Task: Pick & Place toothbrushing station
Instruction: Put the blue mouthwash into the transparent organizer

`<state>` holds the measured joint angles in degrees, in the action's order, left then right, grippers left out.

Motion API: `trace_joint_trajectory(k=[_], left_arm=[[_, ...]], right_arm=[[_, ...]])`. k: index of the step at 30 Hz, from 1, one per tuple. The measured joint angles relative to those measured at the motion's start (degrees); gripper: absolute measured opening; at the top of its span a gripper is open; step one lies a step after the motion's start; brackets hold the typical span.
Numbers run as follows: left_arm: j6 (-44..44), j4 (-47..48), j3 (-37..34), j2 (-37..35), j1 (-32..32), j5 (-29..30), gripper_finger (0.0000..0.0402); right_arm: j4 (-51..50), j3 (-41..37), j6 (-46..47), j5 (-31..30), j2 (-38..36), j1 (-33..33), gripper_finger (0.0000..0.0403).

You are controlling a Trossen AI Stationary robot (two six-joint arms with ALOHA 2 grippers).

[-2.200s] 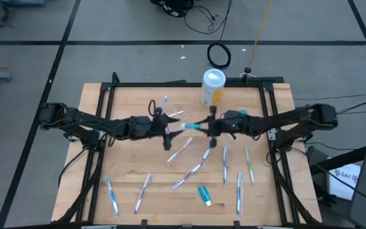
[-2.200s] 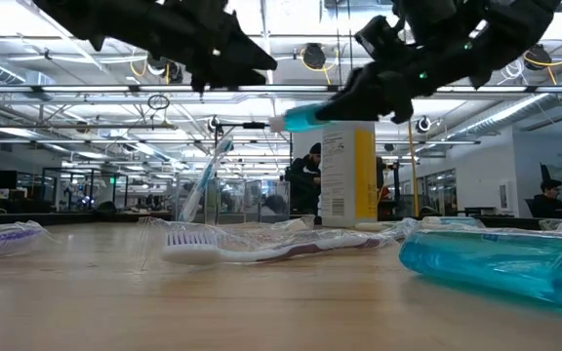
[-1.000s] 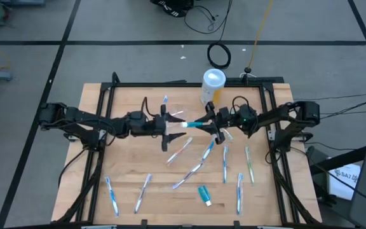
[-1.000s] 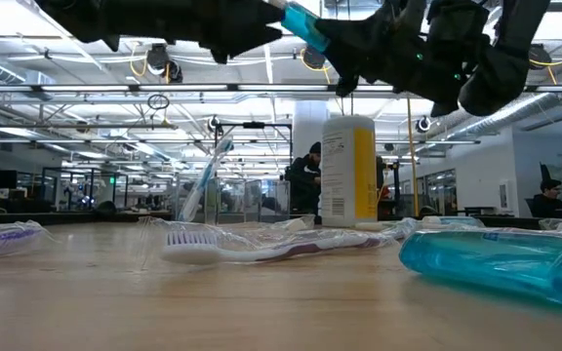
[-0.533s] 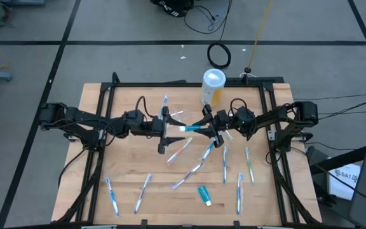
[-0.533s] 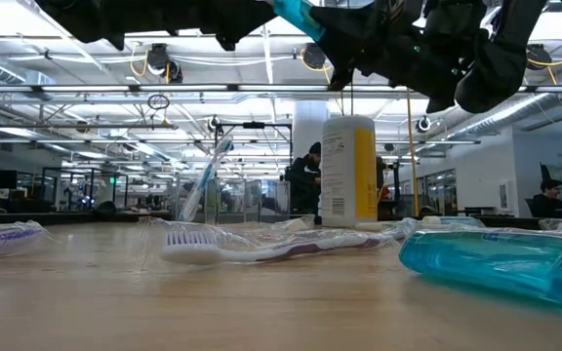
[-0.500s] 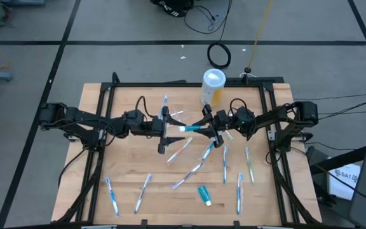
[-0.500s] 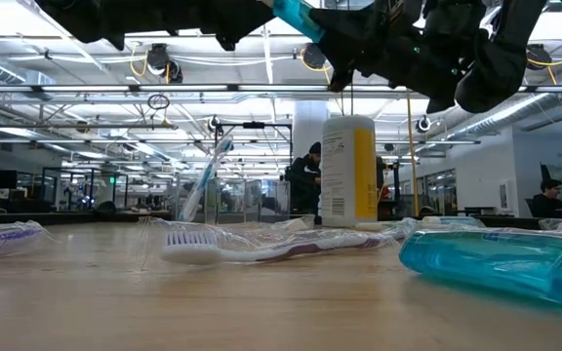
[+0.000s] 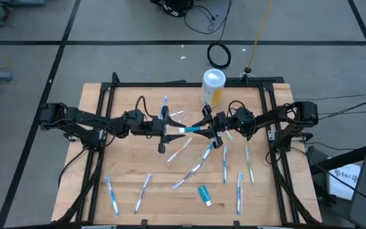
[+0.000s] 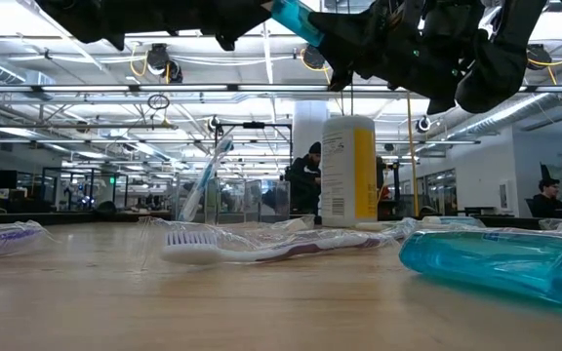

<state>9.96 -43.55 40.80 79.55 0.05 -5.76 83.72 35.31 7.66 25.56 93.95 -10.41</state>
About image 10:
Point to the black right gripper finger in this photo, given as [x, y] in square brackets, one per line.
[349, 31]
[343, 73]

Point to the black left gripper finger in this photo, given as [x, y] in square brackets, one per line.
[232, 31]
[212, 10]

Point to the teal mouthwash bottle white cap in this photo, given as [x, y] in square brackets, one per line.
[495, 265]
[295, 19]

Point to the blue white toothbrush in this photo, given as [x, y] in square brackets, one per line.
[206, 178]
[378, 226]
[452, 222]

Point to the purple white toothbrush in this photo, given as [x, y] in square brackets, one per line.
[3, 241]
[198, 253]

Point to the long ceiling light bar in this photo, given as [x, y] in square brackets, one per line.
[86, 88]

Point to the white yellow wipes canister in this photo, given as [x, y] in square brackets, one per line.
[349, 170]

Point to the person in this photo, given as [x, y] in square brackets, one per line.
[547, 205]
[305, 180]

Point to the black station frame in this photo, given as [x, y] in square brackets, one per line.
[254, 125]

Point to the framed wall picture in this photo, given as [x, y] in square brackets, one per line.
[504, 195]

